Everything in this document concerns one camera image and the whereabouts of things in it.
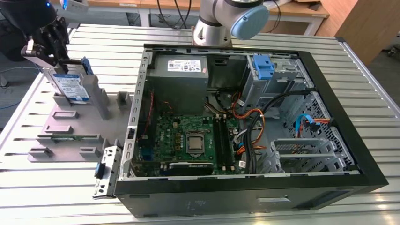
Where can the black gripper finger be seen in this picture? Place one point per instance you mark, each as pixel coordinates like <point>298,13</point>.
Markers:
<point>40,50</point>
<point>59,47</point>

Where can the hard disk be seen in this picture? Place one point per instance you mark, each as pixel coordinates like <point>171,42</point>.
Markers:
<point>68,86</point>

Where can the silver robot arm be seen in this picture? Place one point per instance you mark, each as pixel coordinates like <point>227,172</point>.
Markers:
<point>210,30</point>

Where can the metal disk bay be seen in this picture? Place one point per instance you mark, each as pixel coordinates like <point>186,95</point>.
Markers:
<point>306,156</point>

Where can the black round bin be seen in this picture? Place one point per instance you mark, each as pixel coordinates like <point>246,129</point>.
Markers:
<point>12,52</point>

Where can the grey parts rack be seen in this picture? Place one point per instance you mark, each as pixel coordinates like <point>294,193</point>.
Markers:
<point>82,122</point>

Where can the green RAM stick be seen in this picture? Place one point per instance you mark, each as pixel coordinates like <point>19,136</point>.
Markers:
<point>67,139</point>

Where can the grey power supply unit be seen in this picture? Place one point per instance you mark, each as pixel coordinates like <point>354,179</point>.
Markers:
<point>175,93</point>

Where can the green motherboard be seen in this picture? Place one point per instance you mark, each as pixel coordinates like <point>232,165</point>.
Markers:
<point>168,126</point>

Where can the hinged metal slot retainer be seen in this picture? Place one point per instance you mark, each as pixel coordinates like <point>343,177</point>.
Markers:
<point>110,164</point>

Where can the silver CPU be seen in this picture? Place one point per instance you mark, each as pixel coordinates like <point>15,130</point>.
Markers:
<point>196,143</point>

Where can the CPU socket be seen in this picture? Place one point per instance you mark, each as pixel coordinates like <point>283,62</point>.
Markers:
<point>196,154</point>

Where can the black RAM slot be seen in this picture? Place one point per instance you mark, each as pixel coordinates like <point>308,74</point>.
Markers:
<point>227,140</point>
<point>219,140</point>

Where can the blue plastic drive latch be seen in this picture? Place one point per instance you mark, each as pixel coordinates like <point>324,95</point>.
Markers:
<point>263,68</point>

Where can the black graphics card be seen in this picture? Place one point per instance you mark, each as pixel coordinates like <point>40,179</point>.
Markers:
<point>191,167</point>

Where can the grey metal drive cage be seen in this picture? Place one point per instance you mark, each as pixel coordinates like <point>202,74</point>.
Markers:
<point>282,84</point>

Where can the black open PC case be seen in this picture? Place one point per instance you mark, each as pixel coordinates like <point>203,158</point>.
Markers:
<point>219,197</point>

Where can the wooden top desk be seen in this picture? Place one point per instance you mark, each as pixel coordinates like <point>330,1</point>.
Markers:
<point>312,10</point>

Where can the brown wooden cabinet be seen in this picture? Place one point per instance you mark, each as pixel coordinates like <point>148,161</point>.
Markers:
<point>368,28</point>

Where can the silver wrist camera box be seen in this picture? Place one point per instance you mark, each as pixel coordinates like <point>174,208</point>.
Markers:
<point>76,5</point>

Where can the long grey frame desk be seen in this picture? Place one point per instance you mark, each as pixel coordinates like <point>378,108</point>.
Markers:
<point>103,2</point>

